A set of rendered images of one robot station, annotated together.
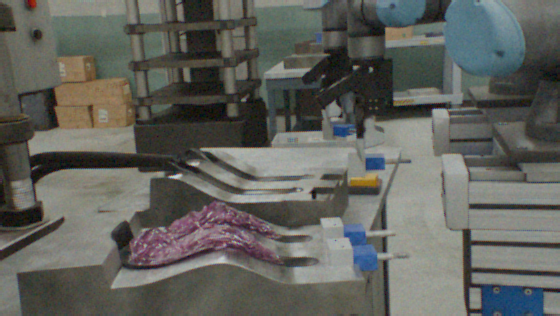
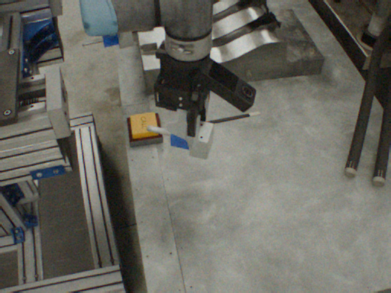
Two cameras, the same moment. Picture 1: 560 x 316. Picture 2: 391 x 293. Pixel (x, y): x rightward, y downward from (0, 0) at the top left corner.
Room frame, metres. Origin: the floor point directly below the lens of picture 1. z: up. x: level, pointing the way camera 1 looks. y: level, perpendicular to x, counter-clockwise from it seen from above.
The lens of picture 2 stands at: (2.20, -0.40, 1.57)
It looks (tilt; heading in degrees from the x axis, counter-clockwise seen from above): 51 degrees down; 153
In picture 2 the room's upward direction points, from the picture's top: straight up
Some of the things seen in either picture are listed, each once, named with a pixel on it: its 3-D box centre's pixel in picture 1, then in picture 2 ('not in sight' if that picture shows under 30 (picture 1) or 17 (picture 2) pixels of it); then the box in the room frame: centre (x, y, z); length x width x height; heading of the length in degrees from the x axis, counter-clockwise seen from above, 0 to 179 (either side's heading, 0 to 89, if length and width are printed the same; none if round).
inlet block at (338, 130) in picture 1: (346, 130); (178, 134); (1.71, -0.19, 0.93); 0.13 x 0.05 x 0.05; 46
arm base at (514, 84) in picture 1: (526, 68); not in sight; (1.48, -0.56, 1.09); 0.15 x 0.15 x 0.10
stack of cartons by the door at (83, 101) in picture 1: (93, 91); not in sight; (7.82, 2.18, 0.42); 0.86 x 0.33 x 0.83; 82
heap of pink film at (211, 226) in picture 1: (205, 232); not in sight; (1.04, 0.13, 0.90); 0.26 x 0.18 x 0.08; 91
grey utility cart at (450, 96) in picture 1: (406, 75); not in sight; (7.11, -1.45, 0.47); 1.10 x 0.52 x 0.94; 89
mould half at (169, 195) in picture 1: (228, 191); (227, 36); (1.40, 0.12, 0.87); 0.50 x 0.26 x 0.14; 74
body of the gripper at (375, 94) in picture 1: (371, 87); not in sight; (1.33, -0.20, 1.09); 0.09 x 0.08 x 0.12; 82
